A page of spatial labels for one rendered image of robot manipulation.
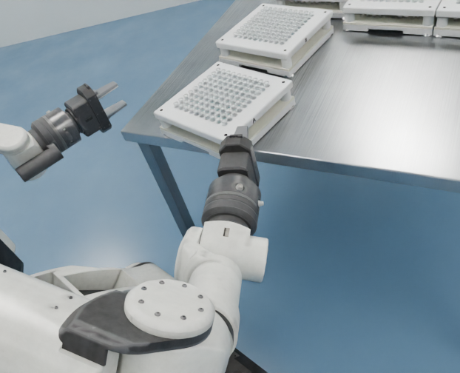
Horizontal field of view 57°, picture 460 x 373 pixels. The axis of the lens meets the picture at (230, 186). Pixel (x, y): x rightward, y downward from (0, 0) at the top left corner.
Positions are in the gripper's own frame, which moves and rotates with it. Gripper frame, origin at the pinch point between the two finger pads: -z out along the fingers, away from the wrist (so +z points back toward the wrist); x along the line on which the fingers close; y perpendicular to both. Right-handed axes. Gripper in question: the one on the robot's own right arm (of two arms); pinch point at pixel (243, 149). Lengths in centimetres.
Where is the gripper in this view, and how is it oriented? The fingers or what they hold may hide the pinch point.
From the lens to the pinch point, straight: 78.6
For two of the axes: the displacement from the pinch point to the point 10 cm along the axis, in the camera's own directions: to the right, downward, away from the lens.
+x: 2.1, 6.9, 7.0
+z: -1.5, 7.3, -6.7
